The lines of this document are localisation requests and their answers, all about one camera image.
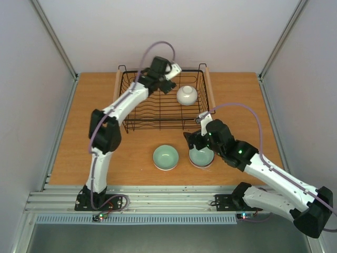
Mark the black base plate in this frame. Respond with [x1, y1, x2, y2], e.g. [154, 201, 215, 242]
[213, 194, 262, 211]
[74, 194, 125, 211]

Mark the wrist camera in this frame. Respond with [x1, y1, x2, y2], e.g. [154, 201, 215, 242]
[164, 63, 182, 80]
[195, 111, 213, 136]

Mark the left small circuit board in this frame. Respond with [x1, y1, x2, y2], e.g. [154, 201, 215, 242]
[92, 213, 108, 222]

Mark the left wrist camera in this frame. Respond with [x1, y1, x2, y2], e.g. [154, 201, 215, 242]
[164, 63, 182, 80]

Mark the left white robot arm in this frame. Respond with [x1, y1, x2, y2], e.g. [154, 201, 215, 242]
[82, 56, 182, 210]

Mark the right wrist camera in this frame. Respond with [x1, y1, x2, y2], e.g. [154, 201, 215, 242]
[195, 111, 213, 136]

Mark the black wire dish rack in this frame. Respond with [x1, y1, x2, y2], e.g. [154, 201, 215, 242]
[122, 63, 215, 133]

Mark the small circuit board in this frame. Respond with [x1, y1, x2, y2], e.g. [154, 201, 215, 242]
[92, 213, 108, 222]
[236, 212, 254, 220]

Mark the aluminium rail frame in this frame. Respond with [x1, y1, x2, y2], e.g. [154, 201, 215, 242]
[24, 183, 236, 214]

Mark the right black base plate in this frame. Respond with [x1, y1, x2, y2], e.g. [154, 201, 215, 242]
[213, 194, 262, 211]

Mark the celadon green bowl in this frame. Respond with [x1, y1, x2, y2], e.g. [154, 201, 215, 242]
[189, 148, 215, 169]
[153, 144, 179, 171]

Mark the white ceramic bowl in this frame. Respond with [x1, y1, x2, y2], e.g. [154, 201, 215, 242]
[176, 85, 197, 106]

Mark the right small circuit board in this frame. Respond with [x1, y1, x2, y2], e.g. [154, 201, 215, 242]
[236, 212, 254, 220]

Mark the blue slotted cable duct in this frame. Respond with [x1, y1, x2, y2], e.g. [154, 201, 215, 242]
[36, 214, 237, 226]

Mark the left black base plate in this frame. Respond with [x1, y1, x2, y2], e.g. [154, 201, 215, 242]
[74, 194, 125, 211]

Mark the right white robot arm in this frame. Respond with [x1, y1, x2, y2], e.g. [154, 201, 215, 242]
[183, 119, 333, 239]

